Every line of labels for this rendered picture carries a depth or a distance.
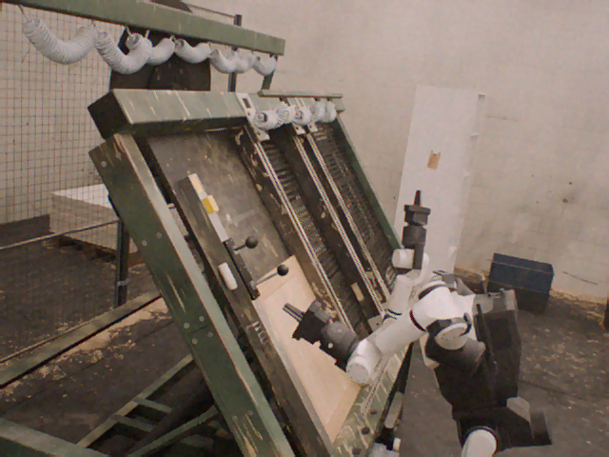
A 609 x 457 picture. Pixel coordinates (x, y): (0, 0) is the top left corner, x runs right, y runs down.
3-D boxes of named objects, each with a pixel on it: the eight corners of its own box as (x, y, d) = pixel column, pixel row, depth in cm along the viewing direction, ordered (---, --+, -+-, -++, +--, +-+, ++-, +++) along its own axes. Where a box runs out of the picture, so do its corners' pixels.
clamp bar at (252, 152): (355, 390, 227) (413, 370, 218) (213, 107, 222) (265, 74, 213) (361, 379, 236) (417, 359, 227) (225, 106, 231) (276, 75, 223)
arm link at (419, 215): (438, 208, 224) (434, 241, 223) (417, 208, 231) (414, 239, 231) (416, 204, 216) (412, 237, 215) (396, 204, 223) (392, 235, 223)
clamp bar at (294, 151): (378, 346, 268) (427, 327, 259) (258, 106, 263) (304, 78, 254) (383, 338, 277) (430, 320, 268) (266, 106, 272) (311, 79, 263)
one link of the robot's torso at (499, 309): (532, 369, 204) (510, 269, 200) (538, 418, 173) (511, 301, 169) (445, 379, 215) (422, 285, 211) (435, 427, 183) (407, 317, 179)
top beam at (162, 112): (102, 141, 156) (130, 124, 152) (84, 107, 155) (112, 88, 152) (331, 118, 360) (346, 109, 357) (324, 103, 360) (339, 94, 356)
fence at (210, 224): (320, 460, 183) (330, 457, 182) (178, 181, 180) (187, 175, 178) (324, 451, 188) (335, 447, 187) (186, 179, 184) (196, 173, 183)
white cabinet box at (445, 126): (439, 301, 600) (479, 91, 550) (383, 287, 621) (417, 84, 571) (450, 285, 655) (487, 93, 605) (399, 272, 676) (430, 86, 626)
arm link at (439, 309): (389, 359, 149) (445, 319, 139) (375, 324, 155) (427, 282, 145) (416, 361, 156) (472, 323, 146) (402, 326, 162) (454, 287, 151)
